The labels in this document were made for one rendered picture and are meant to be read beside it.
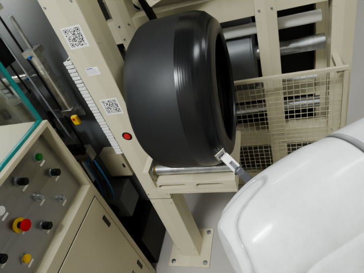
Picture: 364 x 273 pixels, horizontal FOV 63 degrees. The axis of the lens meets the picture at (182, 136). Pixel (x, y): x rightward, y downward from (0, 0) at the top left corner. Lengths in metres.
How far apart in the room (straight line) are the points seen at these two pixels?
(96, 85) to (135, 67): 0.26
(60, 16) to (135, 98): 0.36
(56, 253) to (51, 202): 0.19
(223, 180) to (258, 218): 0.88
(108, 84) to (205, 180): 0.54
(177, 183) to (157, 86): 0.52
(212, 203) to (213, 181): 1.03
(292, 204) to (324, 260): 0.07
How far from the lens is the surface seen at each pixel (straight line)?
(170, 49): 0.94
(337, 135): 0.43
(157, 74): 0.92
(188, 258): 2.07
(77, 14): 1.07
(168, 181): 1.30
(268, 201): 0.36
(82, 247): 1.41
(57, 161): 1.34
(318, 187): 0.37
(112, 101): 1.20
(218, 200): 2.27
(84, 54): 1.13
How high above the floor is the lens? 1.78
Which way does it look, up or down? 38 degrees down
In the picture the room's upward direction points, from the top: 20 degrees counter-clockwise
